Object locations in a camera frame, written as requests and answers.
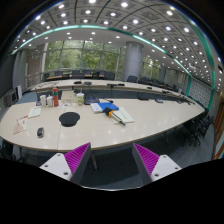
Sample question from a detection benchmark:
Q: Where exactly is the white plastic container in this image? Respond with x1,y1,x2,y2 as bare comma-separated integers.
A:
46,95,53,107

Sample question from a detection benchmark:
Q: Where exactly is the blue folder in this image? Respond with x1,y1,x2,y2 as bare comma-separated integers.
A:
98,102,119,111

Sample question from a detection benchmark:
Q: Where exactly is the white notebook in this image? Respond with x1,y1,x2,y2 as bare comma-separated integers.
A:
115,107,134,123

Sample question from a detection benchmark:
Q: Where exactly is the beige cardboard box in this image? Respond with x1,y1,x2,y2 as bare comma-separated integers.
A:
61,91,77,103

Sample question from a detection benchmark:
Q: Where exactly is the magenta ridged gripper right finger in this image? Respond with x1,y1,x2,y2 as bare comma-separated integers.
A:
132,143,181,185

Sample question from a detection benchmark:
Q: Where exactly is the round black mouse pad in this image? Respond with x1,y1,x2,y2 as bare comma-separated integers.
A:
59,112,80,127

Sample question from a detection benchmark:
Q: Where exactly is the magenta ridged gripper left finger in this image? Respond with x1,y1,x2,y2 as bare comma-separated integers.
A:
41,143,91,185

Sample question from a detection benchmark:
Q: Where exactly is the white book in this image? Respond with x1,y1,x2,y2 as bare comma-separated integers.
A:
90,103,102,113

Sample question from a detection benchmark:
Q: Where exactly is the black office chair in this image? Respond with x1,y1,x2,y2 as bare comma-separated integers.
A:
193,115,214,141

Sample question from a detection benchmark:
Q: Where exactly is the white cup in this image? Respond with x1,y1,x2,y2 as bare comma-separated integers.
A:
40,95,46,107

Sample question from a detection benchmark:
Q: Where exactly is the grey round pillar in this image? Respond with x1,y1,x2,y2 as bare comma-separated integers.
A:
122,41,144,81

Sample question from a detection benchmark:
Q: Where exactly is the black computer mouse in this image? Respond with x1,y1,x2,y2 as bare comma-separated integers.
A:
37,127,44,138

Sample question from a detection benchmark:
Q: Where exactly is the red thermos bottle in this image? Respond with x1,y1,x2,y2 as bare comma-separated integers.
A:
52,88,59,107

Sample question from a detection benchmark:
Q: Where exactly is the white paper sheet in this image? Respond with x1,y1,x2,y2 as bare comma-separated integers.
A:
28,106,41,118

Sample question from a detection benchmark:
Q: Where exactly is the red and white booklet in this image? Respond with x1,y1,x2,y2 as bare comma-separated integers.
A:
13,116,28,134

